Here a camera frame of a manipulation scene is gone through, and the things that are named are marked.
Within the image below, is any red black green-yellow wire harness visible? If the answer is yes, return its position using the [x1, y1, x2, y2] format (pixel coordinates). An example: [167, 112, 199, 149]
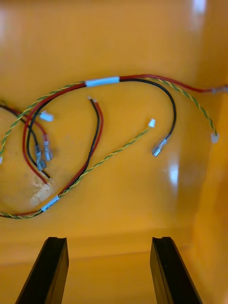
[0, 101, 55, 171]
[0, 74, 228, 186]
[0, 96, 157, 219]

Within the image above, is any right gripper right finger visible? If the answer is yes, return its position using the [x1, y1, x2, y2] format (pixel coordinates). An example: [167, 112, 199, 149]
[150, 237, 204, 304]

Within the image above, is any yellow-orange plastic bin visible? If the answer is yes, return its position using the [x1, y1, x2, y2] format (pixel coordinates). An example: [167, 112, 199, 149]
[0, 0, 228, 304]

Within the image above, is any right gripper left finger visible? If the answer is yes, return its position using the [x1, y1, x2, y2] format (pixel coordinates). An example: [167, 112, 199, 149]
[15, 237, 69, 304]

